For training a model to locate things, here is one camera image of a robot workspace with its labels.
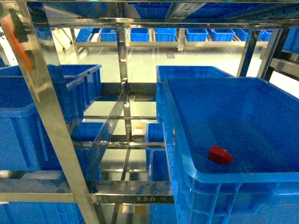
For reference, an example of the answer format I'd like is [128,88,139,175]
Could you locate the red toy block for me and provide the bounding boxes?
[208,145,233,165]

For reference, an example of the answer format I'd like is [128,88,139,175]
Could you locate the blue crate middle shelf right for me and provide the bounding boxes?
[163,77,299,224]

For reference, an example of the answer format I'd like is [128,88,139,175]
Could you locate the blue bin middle shelf left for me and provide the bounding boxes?
[0,74,86,172]

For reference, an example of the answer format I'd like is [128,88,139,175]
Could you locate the stainless steel shelf rack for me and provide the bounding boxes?
[0,0,299,224]

